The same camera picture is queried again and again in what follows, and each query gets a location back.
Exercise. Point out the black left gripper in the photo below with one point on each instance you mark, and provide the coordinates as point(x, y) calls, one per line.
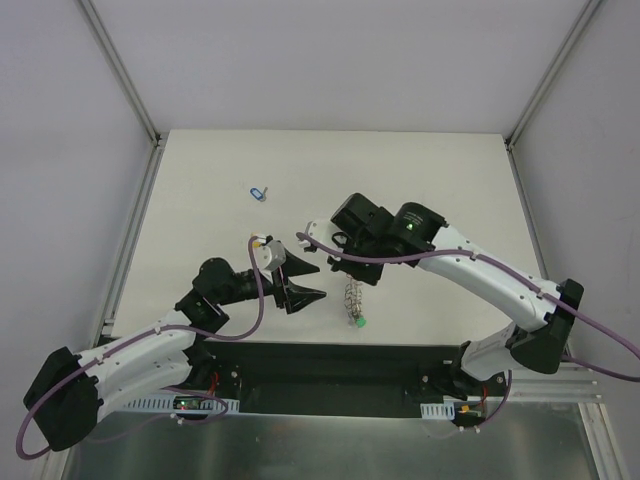
point(283, 286)

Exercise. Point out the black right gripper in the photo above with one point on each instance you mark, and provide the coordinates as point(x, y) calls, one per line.
point(357, 270)

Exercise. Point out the large metal keyring with rings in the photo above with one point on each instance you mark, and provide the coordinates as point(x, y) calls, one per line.
point(353, 299)

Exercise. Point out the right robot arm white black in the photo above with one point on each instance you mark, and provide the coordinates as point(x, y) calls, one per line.
point(541, 312)

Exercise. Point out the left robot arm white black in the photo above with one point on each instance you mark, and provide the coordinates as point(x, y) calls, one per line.
point(73, 392)

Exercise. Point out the blue tagged key on table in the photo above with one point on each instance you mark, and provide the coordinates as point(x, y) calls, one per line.
point(259, 195)

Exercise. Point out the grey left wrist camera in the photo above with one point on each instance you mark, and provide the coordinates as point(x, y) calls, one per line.
point(269, 253)

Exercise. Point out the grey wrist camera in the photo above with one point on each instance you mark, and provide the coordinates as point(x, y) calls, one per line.
point(320, 231)
point(269, 253)

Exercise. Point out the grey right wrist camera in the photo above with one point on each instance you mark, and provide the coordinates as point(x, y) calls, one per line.
point(320, 231)

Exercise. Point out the left white cable duct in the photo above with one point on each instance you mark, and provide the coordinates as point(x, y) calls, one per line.
point(181, 403)

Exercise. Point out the white cable duct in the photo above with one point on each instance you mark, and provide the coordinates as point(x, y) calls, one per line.
point(181, 403)
point(444, 411)

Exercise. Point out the right side frame rail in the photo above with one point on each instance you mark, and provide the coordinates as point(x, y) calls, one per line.
point(526, 207)

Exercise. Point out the frame rail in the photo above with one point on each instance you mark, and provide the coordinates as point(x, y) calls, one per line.
point(106, 313)
point(526, 207)

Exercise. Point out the left side frame rail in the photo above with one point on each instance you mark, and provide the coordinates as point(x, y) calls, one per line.
point(106, 313)

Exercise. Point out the right white cable duct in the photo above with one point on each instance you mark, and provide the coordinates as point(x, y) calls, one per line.
point(444, 411)

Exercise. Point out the right aluminium frame post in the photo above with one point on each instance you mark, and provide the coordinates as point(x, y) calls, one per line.
point(578, 29)

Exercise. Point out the aluminium frame post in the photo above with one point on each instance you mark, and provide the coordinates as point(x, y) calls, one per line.
point(578, 29)
point(118, 69)

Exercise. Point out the left aluminium frame post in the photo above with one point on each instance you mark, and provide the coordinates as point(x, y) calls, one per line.
point(118, 69)

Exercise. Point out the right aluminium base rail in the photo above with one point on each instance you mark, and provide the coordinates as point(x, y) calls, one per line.
point(570, 384)

